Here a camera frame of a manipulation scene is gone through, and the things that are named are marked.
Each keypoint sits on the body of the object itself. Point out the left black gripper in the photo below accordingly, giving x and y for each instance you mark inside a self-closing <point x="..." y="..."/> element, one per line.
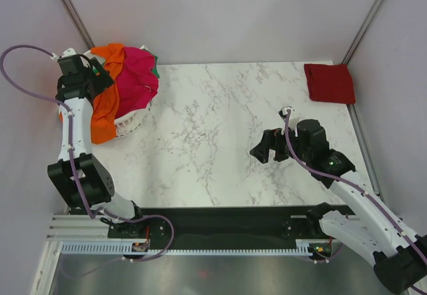
<point x="104" y="81"/>

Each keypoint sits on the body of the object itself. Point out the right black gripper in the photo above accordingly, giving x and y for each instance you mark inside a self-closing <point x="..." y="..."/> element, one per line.
<point x="272" y="139"/>

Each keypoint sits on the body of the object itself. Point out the orange t-shirt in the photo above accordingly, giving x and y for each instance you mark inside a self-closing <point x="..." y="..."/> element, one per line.
<point x="106" y="104"/>

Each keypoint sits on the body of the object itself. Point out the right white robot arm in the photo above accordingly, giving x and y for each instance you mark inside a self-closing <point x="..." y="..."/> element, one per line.
<point x="395" y="251"/>

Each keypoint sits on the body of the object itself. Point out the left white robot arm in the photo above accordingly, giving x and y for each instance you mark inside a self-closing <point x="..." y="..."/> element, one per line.
<point x="80" y="178"/>

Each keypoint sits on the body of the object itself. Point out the magenta t-shirt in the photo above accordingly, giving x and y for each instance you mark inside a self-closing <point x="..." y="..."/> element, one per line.
<point x="136" y="84"/>

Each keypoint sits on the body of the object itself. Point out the white plastic laundry basket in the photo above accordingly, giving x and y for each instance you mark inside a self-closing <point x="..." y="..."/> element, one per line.
<point x="130" y="122"/>

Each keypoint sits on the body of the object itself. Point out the green t-shirt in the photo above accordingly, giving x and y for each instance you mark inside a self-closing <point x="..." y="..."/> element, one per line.
<point x="154" y="70"/>

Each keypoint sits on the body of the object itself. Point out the folded dark red t-shirt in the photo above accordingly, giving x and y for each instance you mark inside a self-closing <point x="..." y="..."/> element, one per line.
<point x="330" y="83"/>

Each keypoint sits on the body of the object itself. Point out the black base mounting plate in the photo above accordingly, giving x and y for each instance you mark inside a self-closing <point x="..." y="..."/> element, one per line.
<point x="221" y="226"/>

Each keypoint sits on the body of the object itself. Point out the white slotted cable duct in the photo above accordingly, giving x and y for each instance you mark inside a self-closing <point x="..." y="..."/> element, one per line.
<point x="132" y="249"/>

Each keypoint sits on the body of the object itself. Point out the aluminium frame rail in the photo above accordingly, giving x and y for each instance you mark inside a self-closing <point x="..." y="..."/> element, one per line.
<point x="77" y="228"/>

